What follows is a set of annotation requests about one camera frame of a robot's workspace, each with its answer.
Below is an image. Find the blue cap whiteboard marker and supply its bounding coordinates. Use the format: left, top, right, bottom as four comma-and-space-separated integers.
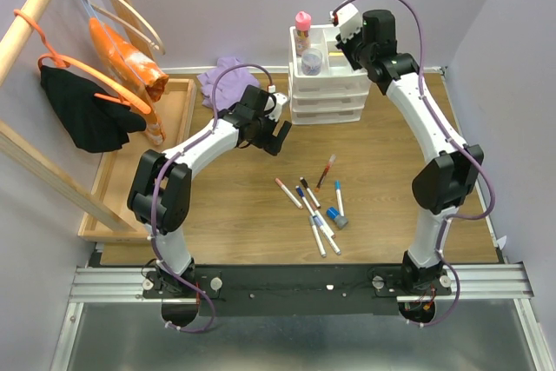
295, 186, 316, 217

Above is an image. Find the blue wire hanger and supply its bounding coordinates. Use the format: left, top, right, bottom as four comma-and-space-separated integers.
81, 0, 145, 83

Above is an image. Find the aluminium rail frame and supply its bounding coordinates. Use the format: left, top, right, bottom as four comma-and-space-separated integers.
52, 263, 555, 370

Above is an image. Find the brown cap white marker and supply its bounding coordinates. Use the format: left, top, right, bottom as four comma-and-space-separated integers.
314, 210, 341, 255

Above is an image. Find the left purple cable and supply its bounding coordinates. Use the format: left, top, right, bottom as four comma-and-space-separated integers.
149, 63, 275, 334

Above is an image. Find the clear round jar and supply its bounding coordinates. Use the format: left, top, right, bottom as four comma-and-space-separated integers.
301, 48, 323, 76

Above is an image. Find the white plastic drawer organizer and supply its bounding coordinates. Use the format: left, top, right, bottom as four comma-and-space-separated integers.
288, 24, 371, 125

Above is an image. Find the wooden hanger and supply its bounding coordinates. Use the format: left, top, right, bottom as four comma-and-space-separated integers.
91, 0, 166, 55

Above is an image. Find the red gel pen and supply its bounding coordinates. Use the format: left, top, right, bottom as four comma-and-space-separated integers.
315, 154, 336, 191

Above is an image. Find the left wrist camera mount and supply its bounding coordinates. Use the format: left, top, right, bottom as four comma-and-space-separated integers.
264, 84, 289, 122

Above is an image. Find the grey tip acrylic marker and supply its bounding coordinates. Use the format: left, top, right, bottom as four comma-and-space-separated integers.
308, 215, 327, 258

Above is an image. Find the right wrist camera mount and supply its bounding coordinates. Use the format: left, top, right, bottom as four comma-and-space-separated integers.
332, 3, 362, 43

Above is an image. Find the light blue acrylic marker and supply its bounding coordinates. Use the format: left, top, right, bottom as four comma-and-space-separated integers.
334, 180, 345, 216

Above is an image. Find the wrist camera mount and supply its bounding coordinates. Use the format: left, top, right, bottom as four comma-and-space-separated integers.
264, 84, 289, 122
332, 3, 362, 43

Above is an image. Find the black garment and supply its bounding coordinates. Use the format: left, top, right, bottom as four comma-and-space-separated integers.
40, 65, 147, 153

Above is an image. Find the purple cable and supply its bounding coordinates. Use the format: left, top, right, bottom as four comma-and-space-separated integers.
334, 0, 496, 329
149, 63, 275, 334

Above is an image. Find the pink cap crayon bottle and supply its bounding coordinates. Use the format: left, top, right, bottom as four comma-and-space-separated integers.
295, 11, 312, 56

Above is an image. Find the purple cloth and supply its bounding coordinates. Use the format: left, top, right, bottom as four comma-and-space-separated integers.
197, 57, 260, 110

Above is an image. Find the wooden clothes rack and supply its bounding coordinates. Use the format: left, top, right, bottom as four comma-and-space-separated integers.
0, 0, 157, 233

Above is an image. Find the pink cap white marker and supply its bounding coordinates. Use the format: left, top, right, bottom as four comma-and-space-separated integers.
275, 178, 303, 209

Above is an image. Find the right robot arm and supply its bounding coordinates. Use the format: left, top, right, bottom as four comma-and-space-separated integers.
333, 3, 484, 295

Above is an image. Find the orange white garment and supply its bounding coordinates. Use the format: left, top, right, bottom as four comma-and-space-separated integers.
89, 17, 169, 145

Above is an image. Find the grey blue cap glue bottle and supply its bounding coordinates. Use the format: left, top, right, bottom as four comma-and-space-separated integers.
327, 207, 348, 229

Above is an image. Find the orange hanger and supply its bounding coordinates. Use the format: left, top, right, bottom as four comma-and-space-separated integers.
13, 9, 152, 118

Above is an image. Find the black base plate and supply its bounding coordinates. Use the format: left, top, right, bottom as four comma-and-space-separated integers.
142, 263, 452, 317

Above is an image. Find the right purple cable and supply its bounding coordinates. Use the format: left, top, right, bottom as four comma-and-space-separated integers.
334, 0, 496, 329

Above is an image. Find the black cap whiteboard marker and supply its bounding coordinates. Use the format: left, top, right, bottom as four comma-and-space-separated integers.
300, 176, 321, 209

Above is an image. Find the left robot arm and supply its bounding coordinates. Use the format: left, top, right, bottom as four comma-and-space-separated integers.
127, 85, 292, 297

